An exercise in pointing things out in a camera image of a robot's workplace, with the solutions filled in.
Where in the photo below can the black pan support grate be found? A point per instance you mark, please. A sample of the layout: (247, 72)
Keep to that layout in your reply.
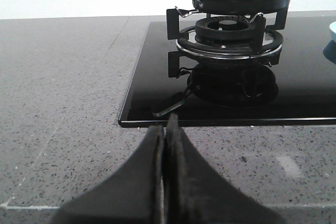
(263, 49)

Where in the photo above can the black glass gas cooktop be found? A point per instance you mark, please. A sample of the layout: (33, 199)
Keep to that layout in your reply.
(300, 89)

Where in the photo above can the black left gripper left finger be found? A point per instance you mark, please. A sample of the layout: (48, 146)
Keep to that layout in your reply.
(131, 195)

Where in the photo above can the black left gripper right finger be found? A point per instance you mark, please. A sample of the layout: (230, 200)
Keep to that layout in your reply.
(196, 193)

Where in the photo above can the light blue plate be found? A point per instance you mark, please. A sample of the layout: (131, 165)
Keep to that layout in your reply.
(332, 28)

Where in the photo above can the silver wire pan reducer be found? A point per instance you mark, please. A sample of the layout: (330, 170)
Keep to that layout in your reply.
(185, 13)

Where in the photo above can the black round gas burner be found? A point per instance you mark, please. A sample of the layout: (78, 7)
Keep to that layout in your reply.
(225, 28)

